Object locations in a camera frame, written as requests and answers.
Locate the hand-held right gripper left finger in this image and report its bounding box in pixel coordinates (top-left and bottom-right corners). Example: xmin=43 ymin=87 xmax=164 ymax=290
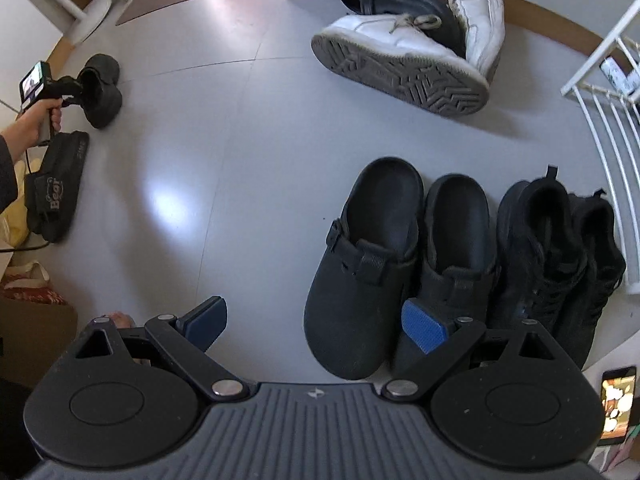
xmin=75 ymin=295 xmax=251 ymax=403

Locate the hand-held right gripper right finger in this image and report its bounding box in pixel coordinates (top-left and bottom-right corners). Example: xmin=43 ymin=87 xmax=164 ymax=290
xmin=382 ymin=298 xmax=556 ymax=403

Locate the black chunky strap sandal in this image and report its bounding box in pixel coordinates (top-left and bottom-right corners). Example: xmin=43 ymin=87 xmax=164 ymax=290
xmin=80 ymin=53 xmax=124 ymax=130
xmin=339 ymin=0 xmax=467 ymax=59

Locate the dark grey buckle clog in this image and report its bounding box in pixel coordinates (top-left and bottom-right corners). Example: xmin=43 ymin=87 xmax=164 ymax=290
xmin=302 ymin=156 xmax=427 ymax=381
xmin=391 ymin=173 xmax=502 ymax=376

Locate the black mesh sneaker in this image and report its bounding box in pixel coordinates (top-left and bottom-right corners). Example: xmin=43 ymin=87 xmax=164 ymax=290
xmin=547 ymin=189 xmax=627 ymax=372
xmin=486 ymin=164 xmax=590 ymax=343

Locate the white shoe rack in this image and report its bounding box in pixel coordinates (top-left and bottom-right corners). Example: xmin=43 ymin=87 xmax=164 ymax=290
xmin=560 ymin=7 xmax=640 ymax=273

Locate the white lace-up sneaker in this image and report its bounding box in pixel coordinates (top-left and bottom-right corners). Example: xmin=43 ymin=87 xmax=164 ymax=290
xmin=446 ymin=0 xmax=506 ymax=87
xmin=310 ymin=13 xmax=491 ymax=119

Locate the person's left forearm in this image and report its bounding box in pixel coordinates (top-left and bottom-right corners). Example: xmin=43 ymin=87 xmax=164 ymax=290
xmin=0 ymin=135 xmax=19 ymax=217

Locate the person's left hand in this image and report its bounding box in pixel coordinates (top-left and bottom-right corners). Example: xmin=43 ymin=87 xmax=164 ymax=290
xmin=0 ymin=99 xmax=64 ymax=162

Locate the white standing fan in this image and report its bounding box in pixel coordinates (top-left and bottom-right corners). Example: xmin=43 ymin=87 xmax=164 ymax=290
xmin=10 ymin=0 xmax=114 ymax=45

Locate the black printed slipper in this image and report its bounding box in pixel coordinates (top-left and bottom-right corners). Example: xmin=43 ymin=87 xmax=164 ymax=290
xmin=25 ymin=130 xmax=91 ymax=243

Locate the yellow cloth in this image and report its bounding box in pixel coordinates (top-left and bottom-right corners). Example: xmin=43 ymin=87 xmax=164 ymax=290
xmin=0 ymin=160 xmax=33 ymax=251

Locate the low cardboard box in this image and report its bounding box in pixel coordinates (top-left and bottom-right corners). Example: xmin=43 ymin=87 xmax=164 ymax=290
xmin=0 ymin=294 xmax=79 ymax=391

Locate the red patterned cloth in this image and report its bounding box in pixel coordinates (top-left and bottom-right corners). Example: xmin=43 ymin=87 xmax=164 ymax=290
xmin=0 ymin=260 xmax=67 ymax=307

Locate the smartphone with lit screen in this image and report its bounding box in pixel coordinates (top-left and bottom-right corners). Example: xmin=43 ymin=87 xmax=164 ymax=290
xmin=599 ymin=366 xmax=638 ymax=447

